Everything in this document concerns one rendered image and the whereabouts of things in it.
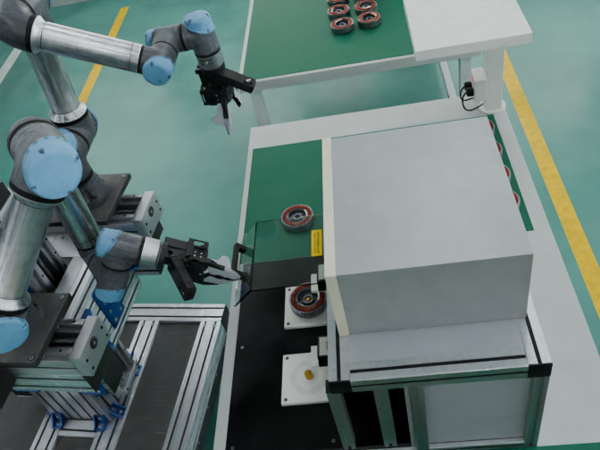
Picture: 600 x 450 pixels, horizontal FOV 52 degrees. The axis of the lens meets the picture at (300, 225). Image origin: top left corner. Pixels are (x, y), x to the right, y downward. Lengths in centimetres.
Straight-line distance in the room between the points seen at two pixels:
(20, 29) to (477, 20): 133
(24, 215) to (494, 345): 101
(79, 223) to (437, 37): 121
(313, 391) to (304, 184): 86
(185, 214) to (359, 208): 225
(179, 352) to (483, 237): 165
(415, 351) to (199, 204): 235
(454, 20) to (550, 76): 196
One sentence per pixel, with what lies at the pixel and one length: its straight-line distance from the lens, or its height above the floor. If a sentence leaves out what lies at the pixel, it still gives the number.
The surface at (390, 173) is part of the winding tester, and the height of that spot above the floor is 132.
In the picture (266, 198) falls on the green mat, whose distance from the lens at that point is 223.
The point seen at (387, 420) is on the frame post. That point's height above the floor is 91.
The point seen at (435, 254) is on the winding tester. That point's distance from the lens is 119.
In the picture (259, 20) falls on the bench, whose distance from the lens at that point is 340.
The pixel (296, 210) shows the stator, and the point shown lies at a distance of 211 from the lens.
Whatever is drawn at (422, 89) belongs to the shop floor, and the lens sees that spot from 396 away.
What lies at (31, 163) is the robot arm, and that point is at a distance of 133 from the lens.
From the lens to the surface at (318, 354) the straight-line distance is 156.
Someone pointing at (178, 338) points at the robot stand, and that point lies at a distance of 264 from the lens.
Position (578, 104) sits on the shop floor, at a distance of 382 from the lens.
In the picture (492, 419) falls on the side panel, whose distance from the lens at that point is 150.
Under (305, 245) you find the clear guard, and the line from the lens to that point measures 159.
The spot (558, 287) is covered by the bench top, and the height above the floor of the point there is 75.
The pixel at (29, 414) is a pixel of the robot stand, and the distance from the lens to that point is 276.
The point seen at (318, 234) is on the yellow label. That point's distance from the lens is 161.
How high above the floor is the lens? 222
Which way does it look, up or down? 44 degrees down
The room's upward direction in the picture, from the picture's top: 15 degrees counter-clockwise
